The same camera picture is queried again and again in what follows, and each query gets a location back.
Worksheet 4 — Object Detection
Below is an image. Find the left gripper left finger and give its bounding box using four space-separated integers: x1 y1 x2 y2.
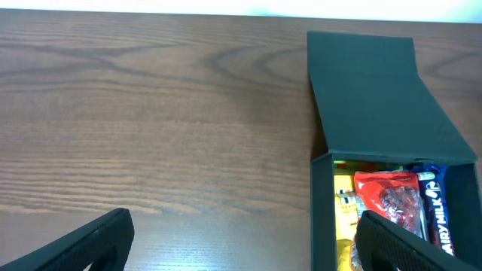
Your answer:
1 208 135 271

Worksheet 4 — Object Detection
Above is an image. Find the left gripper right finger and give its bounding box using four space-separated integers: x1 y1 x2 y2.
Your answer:
355 211 477 271

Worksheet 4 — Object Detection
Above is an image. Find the yellow candy bag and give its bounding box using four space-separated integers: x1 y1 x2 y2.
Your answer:
334 175 363 271

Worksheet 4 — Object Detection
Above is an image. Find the red Hacks candy bag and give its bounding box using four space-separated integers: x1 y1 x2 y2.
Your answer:
354 171 423 237

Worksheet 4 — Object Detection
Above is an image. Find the dark blue Dairy Milk bar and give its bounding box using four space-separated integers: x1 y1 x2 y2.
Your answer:
410 164 455 256

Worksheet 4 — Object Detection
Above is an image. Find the green Haribo gummy bag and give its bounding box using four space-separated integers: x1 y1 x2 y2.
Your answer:
334 160 403 175

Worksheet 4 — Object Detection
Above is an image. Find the black gift box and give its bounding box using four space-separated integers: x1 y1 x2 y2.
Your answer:
307 32 481 270

